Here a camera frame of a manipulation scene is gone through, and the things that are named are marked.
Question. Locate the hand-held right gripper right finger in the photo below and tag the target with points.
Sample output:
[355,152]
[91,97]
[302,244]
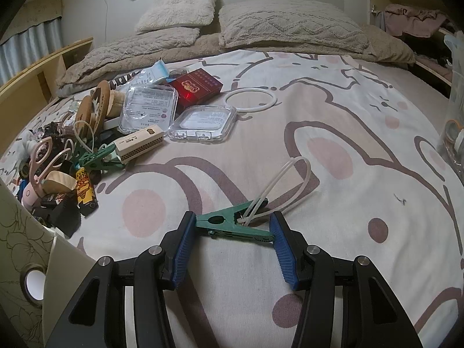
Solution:
[286,253]

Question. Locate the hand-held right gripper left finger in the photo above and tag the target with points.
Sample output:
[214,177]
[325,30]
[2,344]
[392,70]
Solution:
[183,250]

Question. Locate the green clip with white loop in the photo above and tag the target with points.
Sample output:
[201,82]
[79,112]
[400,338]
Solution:
[232,226]
[99,157]

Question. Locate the white storage box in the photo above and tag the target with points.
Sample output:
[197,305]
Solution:
[21,246]

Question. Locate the clear plastic container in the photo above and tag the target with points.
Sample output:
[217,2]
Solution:
[453,116]

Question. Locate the orange printed lighter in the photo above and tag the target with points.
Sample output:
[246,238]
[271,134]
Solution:
[86,192]

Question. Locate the small wooden harmonica box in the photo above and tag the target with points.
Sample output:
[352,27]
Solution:
[139,143]

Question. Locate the black pouch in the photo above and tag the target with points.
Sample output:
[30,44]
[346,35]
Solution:
[65,217]

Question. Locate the rabbit print bed sheet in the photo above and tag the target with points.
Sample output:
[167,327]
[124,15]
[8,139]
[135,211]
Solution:
[326,134]

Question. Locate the clear plastic case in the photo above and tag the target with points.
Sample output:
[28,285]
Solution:
[148,108]
[201,123]

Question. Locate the curved wooden piece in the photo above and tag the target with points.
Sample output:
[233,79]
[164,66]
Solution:
[60,181]

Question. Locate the small pink device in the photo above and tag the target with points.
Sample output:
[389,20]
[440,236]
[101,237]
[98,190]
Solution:
[29,197]

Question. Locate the dark red cardboard box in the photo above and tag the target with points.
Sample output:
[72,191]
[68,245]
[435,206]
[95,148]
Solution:
[197,85]

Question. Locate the round cork coaster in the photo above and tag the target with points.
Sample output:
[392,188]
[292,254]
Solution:
[87,110]

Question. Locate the pink scissors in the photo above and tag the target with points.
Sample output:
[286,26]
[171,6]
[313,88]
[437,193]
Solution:
[34,168]

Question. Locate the round black cartoon coaster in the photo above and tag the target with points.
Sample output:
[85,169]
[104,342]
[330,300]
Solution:
[103,96]

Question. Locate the blue paper packet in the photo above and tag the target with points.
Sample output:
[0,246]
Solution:
[156,72]

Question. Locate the black spiral hair claw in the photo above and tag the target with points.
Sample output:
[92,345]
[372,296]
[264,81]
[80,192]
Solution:
[118,80]

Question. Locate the beige quilted folded blanket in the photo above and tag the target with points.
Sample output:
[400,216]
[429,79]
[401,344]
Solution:
[134,49]

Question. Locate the wooden bedside shelf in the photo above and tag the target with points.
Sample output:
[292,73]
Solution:
[21,98]

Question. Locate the beige textured pillow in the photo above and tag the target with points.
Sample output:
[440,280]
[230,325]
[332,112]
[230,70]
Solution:
[290,25]

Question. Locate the tan fleece blanket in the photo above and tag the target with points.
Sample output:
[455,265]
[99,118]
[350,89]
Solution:
[388,49]

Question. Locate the cream fluffy pillow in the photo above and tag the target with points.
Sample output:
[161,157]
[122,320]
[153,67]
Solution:
[177,9]

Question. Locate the pale blue curtain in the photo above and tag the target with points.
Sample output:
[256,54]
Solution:
[25,50]

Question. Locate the pink clothes pile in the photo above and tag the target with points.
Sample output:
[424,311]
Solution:
[413,20]

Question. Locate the wooden wardrobe shelf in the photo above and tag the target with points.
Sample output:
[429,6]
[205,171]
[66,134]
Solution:
[377,3]

